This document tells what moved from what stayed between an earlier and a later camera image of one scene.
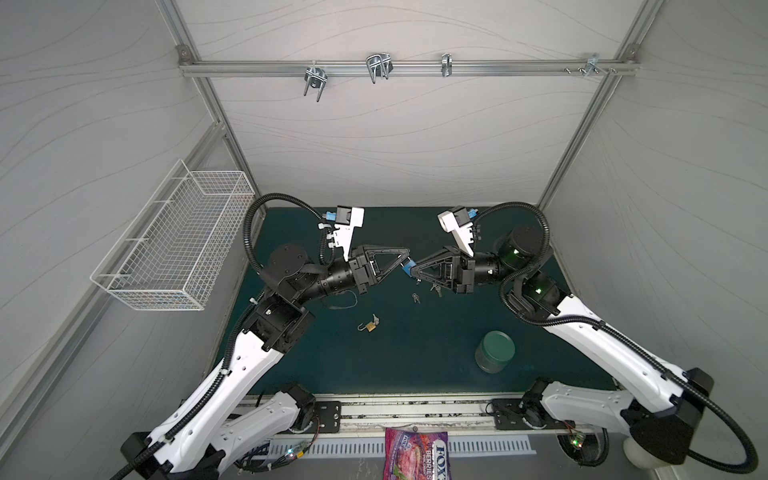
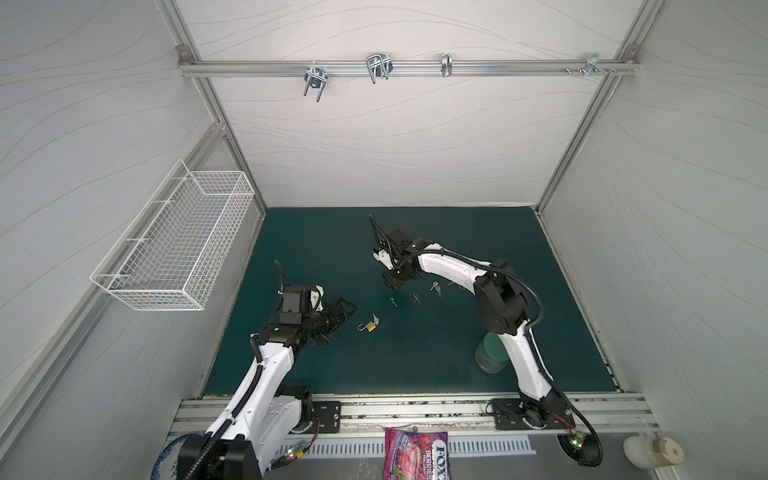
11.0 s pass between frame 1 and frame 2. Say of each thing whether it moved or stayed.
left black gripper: moved
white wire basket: stayed
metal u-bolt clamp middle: stayed
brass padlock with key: stayed
